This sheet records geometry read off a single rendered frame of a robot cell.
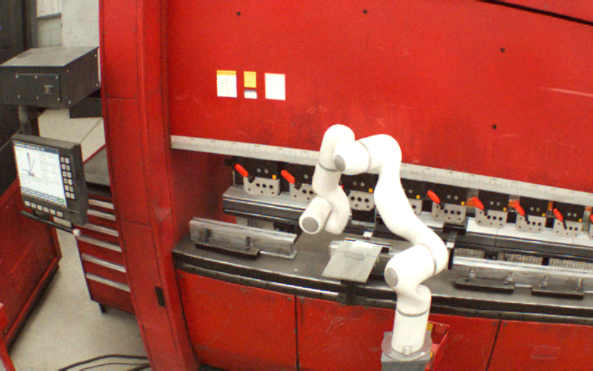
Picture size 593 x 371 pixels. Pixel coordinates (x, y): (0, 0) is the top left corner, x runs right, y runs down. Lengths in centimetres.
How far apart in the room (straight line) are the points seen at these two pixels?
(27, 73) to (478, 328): 229
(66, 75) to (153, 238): 99
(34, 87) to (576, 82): 223
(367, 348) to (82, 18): 525
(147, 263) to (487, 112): 170
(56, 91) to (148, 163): 64
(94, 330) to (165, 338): 85
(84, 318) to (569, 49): 336
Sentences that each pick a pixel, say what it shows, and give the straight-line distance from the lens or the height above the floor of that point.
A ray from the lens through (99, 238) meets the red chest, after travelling 393.
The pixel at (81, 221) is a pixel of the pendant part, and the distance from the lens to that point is 281.
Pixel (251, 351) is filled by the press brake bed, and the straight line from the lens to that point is 345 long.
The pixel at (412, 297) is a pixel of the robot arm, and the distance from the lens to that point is 221.
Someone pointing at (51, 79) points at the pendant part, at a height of 188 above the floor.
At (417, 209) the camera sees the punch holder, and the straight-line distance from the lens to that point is 286.
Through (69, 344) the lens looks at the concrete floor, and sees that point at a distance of 418.
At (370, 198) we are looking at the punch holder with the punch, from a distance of 288.
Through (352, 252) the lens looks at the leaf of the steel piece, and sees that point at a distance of 297.
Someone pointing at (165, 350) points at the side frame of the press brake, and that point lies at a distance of 361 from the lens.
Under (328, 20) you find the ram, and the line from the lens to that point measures 267.
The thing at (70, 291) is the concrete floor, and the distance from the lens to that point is 466.
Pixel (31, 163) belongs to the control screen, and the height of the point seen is 149.
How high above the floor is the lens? 259
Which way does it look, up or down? 27 degrees down
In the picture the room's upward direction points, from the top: 1 degrees counter-clockwise
